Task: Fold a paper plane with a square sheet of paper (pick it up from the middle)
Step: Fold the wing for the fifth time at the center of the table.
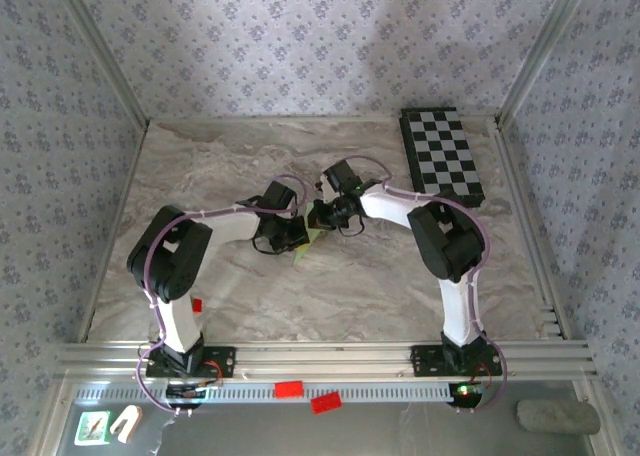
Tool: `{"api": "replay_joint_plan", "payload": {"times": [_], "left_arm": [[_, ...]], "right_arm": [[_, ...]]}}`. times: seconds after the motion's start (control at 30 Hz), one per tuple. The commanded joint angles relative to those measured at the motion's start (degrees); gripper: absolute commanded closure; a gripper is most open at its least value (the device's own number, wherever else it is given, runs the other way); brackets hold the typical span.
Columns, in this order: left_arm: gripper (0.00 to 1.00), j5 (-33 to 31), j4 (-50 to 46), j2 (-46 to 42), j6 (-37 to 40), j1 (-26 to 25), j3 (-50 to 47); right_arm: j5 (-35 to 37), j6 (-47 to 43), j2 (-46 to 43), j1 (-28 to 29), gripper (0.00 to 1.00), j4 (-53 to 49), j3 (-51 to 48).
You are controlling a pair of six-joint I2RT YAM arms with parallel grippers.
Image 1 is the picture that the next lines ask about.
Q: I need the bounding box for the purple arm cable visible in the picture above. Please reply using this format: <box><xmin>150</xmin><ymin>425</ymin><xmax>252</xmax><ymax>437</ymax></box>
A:
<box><xmin>134</xmin><ymin>174</ymin><xmax>307</xmax><ymax>418</ymax></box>
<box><xmin>344</xmin><ymin>154</ymin><xmax>510</xmax><ymax>415</ymax></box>

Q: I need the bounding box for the black grey chessboard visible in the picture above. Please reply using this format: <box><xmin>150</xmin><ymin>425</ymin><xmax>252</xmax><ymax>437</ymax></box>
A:
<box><xmin>399</xmin><ymin>106</ymin><xmax>487</xmax><ymax>208</ymax></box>

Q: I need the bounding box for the red flat toy brick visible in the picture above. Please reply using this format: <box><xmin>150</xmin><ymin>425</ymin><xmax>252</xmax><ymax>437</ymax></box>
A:
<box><xmin>310</xmin><ymin>391</ymin><xmax>344</xmax><ymax>416</ymax></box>

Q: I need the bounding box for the green white picture card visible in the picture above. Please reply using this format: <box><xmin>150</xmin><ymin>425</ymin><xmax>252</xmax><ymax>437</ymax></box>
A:
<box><xmin>73</xmin><ymin>409</ymin><xmax>112</xmax><ymax>447</ymax></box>

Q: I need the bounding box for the pale wooden hook piece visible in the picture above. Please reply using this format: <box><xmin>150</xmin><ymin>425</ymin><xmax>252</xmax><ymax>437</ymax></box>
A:
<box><xmin>109</xmin><ymin>404</ymin><xmax>144</xmax><ymax>446</ymax></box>

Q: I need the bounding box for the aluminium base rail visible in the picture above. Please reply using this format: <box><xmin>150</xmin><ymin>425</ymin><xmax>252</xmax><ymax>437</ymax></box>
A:
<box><xmin>53</xmin><ymin>340</ymin><xmax>600</xmax><ymax>381</ymax></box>

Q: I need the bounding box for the aluminium side rail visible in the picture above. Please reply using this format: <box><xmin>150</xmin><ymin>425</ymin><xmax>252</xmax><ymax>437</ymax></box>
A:
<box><xmin>77</xmin><ymin>120</ymin><xmax>151</xmax><ymax>342</ymax></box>
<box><xmin>492</xmin><ymin>118</ymin><xmax>571</xmax><ymax>340</ymax></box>

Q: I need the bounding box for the light green paper sheet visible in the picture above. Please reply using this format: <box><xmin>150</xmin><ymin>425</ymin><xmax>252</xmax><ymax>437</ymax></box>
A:
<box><xmin>292</xmin><ymin>200</ymin><xmax>326</xmax><ymax>267</ymax></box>

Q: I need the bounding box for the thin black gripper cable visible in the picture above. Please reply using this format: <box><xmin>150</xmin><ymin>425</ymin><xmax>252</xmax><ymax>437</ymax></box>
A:
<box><xmin>337</xmin><ymin>214</ymin><xmax>366</xmax><ymax>237</ymax></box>
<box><xmin>251</xmin><ymin>235</ymin><xmax>281</xmax><ymax>256</ymax></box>

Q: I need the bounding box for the aluminium frame post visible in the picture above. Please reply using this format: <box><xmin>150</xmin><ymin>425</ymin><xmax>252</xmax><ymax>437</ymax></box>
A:
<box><xmin>494</xmin><ymin>0</ymin><xmax>599</xmax><ymax>130</ymax></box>
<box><xmin>49</xmin><ymin>0</ymin><xmax>151</xmax><ymax>130</ymax></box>

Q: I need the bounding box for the dark lower shelf panel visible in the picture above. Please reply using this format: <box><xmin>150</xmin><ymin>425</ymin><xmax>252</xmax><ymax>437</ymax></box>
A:
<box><xmin>52</xmin><ymin>400</ymin><xmax>601</xmax><ymax>456</ymax></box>

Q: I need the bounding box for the black control board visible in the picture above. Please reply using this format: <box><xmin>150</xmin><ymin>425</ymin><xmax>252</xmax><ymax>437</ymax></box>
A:
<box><xmin>447</xmin><ymin>381</ymin><xmax>487</xmax><ymax>411</ymax></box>
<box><xmin>164</xmin><ymin>379</ymin><xmax>224</xmax><ymax>411</ymax></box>

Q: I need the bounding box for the slotted grey cable duct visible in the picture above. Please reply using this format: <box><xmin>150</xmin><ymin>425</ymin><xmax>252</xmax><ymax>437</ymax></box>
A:
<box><xmin>73</xmin><ymin>381</ymin><xmax>451</xmax><ymax>406</ymax></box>

